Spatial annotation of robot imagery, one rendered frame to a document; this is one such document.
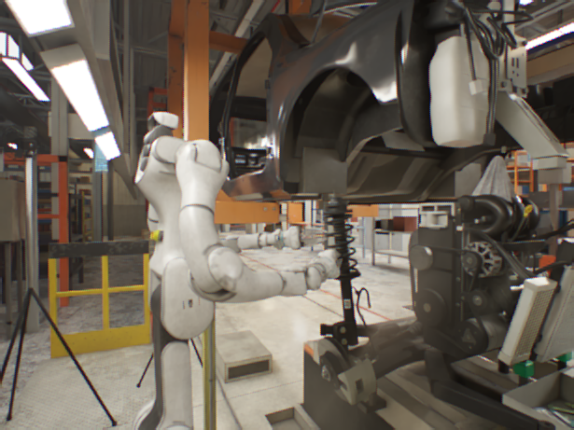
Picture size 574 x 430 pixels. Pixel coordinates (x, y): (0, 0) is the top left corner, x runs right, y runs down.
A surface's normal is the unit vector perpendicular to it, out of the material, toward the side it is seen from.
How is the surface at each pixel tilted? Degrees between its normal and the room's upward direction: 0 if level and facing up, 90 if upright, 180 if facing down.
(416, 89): 89
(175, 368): 90
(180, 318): 91
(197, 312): 89
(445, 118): 100
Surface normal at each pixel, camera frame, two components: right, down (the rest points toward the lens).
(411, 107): 0.38, 0.02
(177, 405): 0.58, 0.01
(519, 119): -0.91, 0.02
